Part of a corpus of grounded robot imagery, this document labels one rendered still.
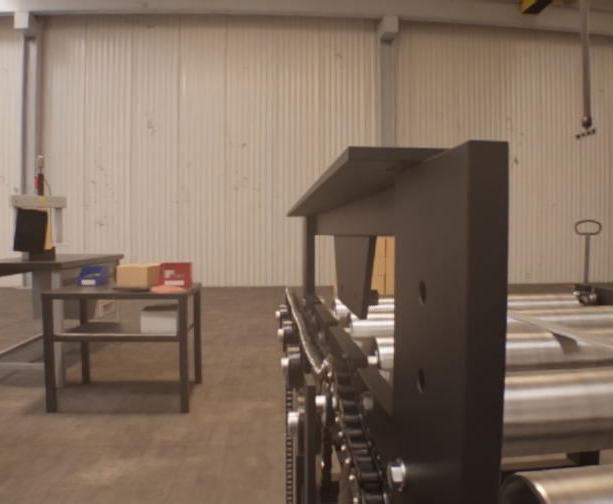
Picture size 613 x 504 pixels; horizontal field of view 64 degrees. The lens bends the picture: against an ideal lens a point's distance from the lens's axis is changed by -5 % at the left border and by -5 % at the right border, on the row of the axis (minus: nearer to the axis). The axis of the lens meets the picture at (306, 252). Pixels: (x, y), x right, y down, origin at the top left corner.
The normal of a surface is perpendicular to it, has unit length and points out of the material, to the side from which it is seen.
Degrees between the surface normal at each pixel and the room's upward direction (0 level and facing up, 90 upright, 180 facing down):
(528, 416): 76
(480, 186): 90
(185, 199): 90
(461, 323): 90
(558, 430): 93
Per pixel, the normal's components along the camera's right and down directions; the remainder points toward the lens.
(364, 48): 0.07, 0.04
